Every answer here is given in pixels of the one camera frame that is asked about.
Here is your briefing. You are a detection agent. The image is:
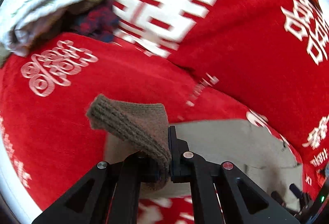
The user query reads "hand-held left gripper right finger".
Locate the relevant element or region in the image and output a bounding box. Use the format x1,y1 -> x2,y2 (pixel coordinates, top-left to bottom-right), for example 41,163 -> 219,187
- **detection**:
168,126 -> 301,224

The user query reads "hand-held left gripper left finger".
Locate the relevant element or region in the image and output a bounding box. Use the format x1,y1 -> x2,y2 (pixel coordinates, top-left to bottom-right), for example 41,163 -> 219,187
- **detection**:
32,151 -> 158,224

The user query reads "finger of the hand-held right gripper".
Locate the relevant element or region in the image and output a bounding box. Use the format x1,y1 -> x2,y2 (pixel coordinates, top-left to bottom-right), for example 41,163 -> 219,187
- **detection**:
271,190 -> 286,208
290,183 -> 305,204

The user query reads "brown ribbed knit garment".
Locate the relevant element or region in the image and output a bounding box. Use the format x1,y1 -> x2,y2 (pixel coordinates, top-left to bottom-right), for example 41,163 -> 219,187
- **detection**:
86,94 -> 172,191

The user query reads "beige small garment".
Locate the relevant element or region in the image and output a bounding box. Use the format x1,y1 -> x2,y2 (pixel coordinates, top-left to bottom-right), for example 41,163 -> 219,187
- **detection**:
104,119 -> 304,200

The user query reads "red printed blanket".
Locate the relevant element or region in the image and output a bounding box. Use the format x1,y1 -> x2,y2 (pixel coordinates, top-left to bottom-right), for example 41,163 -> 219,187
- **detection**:
0,0 -> 329,224

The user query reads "dark navy red knit cloth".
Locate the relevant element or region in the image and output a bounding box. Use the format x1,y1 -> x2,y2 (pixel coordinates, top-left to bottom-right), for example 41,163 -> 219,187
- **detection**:
74,0 -> 121,43

